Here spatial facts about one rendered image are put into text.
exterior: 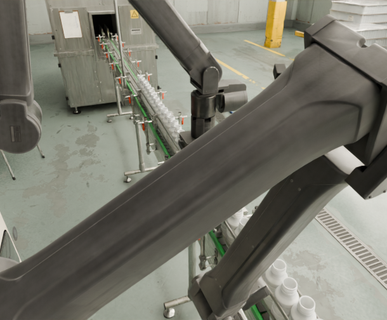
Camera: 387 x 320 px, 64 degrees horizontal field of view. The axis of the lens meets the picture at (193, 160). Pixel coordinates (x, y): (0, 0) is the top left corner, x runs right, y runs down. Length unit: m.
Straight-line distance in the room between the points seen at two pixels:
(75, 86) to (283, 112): 4.56
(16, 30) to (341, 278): 2.34
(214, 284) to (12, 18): 0.51
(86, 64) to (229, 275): 4.33
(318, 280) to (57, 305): 2.28
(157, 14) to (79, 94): 4.19
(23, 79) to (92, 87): 4.13
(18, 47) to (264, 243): 0.48
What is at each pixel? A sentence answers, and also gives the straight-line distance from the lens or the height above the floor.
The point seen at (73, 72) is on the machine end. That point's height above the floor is 0.61.
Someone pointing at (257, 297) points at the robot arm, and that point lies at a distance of 0.62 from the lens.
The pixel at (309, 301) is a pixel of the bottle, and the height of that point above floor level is 1.15.
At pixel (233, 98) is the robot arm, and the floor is 1.58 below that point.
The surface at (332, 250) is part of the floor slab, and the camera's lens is 2.67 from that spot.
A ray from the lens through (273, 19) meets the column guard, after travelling 8.88.
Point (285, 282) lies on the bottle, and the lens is 0.88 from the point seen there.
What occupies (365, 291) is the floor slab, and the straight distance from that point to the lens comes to 2.51.
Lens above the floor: 1.83
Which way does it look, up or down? 32 degrees down
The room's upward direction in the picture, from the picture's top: straight up
